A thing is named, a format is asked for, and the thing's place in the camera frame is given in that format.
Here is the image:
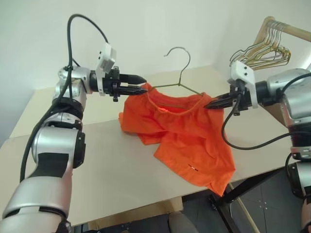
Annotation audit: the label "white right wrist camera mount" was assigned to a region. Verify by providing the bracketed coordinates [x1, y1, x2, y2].
[227, 60, 259, 109]

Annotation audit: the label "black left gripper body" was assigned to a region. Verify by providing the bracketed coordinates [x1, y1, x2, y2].
[102, 66, 128, 102]

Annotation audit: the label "grey rounded object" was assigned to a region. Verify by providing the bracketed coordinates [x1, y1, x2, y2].
[168, 211, 199, 233]

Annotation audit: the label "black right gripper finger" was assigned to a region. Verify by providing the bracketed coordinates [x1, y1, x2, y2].
[203, 100, 234, 110]
[210, 93, 234, 104]

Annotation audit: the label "light wooden clothes rack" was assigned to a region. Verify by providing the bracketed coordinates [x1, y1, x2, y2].
[254, 16, 311, 45]

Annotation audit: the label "black metal table frame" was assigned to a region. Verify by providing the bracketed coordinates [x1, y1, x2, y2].
[208, 167, 290, 233]

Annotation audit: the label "dark wire hanger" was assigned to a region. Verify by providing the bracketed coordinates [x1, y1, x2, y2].
[229, 20, 288, 67]

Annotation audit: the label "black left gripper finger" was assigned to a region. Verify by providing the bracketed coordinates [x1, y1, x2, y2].
[119, 74, 147, 85]
[119, 84, 149, 96]

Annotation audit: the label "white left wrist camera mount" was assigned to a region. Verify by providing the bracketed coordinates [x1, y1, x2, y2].
[95, 43, 118, 96]

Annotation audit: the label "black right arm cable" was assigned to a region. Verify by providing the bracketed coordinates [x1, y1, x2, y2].
[221, 72, 311, 188]

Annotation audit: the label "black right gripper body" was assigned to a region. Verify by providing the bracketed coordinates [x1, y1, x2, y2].
[229, 80, 253, 116]

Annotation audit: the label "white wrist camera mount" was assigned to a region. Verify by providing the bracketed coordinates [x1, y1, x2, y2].
[227, 60, 259, 109]
[95, 43, 118, 96]

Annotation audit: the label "thin wire hanger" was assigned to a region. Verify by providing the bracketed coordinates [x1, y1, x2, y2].
[146, 46, 207, 108]

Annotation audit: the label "gold wire hanger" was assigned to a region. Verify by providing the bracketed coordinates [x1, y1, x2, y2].
[233, 21, 290, 68]
[245, 21, 291, 71]

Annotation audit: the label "light wooden floor slat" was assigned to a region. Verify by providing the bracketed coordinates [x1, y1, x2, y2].
[228, 183, 259, 233]

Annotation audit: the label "orange shorts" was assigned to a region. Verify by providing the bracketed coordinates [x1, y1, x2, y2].
[118, 82, 237, 197]

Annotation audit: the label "brown cardboard box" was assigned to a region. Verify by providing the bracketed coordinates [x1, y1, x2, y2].
[264, 99, 290, 132]

